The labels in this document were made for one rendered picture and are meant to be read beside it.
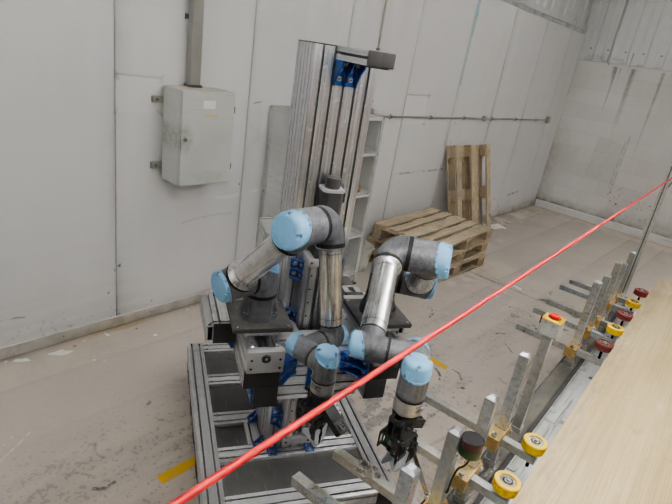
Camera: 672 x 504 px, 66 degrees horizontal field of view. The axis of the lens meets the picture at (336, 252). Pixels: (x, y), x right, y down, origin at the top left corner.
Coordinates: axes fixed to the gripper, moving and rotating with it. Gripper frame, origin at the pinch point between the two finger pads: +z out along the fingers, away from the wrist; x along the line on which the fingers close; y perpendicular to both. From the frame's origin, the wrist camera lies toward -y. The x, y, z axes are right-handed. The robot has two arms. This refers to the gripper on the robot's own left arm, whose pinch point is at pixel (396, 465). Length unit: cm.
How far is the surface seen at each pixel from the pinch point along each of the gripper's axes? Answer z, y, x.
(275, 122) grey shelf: -43, -174, -242
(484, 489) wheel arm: 15.1, -28.5, 17.3
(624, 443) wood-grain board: 9, -81, 44
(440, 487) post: 4.2, -7.2, 11.1
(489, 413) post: -7.8, -32.2, 10.8
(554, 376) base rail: 29, -140, 6
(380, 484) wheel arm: 13.0, -3.2, -4.8
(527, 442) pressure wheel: 8, -52, 20
